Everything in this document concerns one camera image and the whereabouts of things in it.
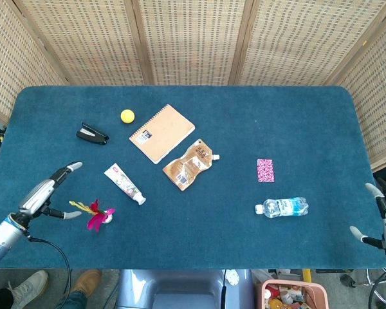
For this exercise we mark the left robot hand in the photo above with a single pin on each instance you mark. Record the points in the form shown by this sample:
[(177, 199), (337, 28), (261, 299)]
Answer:
[(42, 196)]

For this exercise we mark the pink feather shuttlecock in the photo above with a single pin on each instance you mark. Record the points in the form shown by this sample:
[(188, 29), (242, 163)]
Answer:
[(98, 216)]

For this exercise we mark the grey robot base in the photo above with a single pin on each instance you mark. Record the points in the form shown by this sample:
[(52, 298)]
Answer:
[(183, 289)]

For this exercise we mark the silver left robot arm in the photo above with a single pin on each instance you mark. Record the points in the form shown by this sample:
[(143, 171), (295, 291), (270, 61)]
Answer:
[(0, 241)]

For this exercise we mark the chrome stool base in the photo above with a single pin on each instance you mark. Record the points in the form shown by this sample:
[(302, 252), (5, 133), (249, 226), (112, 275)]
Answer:
[(384, 286)]

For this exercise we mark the black stapler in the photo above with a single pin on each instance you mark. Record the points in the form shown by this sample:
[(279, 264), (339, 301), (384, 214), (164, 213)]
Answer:
[(92, 134)]

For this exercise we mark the white floral tube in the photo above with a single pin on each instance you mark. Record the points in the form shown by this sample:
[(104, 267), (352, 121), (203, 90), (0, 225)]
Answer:
[(124, 183)]

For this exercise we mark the white sneaker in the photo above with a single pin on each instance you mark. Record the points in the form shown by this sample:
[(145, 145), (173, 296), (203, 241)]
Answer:
[(29, 286)]

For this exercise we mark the tan leather shoe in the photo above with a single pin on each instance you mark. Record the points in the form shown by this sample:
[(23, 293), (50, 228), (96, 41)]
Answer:
[(87, 281)]

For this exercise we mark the clear plastic water bottle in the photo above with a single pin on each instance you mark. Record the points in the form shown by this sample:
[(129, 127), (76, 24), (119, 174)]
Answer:
[(283, 206)]

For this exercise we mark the yellow ball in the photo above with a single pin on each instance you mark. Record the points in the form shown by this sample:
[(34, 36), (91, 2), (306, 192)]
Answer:
[(127, 116)]

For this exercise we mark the pink plastic basket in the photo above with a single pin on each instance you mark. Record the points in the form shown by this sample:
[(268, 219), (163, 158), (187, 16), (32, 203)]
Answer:
[(294, 294)]

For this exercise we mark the pink patterned card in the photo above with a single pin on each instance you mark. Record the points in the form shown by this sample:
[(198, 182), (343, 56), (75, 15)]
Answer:
[(265, 170)]

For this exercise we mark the orange spiral notebook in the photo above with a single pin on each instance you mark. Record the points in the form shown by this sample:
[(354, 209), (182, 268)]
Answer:
[(161, 133)]

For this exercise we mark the brown spouted drink pouch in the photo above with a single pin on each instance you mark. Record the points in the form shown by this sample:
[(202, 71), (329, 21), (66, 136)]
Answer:
[(190, 164)]

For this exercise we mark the blue table cloth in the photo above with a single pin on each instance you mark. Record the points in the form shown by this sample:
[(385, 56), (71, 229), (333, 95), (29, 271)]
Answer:
[(193, 241)]

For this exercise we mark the woven bamboo folding screen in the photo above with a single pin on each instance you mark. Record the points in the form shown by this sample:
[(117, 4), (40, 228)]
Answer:
[(193, 42)]

